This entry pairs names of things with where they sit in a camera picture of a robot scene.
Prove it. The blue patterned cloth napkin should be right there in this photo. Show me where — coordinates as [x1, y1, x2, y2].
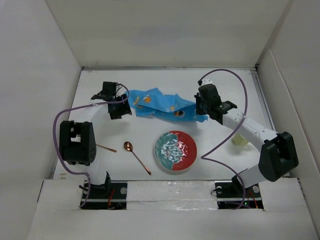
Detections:
[128, 88, 208, 123]

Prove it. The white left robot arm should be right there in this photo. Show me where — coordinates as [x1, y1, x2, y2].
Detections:
[52, 81, 132, 199]

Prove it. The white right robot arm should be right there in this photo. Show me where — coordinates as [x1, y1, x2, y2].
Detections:
[194, 79, 299, 197]

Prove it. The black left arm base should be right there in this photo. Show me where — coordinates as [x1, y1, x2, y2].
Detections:
[81, 182, 128, 210]

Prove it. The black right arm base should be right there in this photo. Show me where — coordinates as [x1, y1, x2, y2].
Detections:
[211, 180, 264, 210]

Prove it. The copper spoon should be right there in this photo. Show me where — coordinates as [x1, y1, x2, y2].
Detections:
[123, 141, 152, 176]

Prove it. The copper fork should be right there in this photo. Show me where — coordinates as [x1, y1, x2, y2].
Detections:
[96, 144, 117, 153]

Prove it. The pale yellow paper cup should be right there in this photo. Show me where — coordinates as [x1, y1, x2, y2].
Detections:
[232, 134, 249, 146]

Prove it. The red and teal plate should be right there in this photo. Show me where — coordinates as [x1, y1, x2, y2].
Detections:
[153, 130, 198, 174]

